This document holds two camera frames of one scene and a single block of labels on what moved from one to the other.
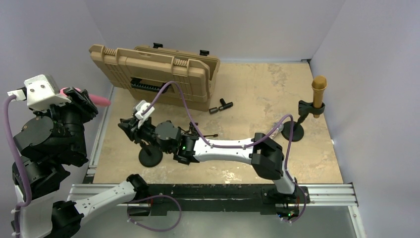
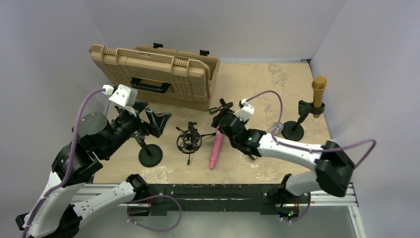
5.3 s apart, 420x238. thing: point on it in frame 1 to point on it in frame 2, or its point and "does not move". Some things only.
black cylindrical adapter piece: x=213 y=110 does not move
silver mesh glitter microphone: x=278 y=130 does not move
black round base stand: x=150 y=155 does not move
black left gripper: x=79 y=100 to x=158 y=120
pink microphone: x=95 y=99 to x=217 y=148
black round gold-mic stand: x=304 y=109 does not move
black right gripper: x=131 y=127 to x=215 y=124
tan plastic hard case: x=170 y=76 does not move
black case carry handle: x=135 y=83 does not move
